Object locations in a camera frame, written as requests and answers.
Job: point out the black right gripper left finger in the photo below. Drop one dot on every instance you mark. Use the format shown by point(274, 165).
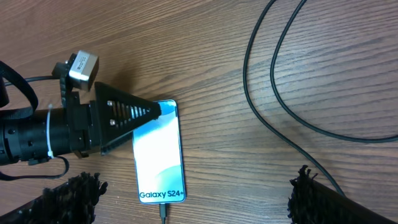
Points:
point(73, 202)

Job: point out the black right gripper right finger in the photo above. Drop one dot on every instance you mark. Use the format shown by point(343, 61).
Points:
point(314, 203)

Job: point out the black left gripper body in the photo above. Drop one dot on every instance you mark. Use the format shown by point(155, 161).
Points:
point(77, 114)

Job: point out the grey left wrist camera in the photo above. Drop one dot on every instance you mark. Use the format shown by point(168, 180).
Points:
point(84, 70)

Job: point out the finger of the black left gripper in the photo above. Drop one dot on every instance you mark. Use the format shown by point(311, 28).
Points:
point(118, 114)

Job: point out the blue Samsung smartphone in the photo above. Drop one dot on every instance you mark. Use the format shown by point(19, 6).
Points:
point(158, 159)

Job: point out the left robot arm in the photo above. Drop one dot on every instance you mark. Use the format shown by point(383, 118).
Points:
point(94, 117)

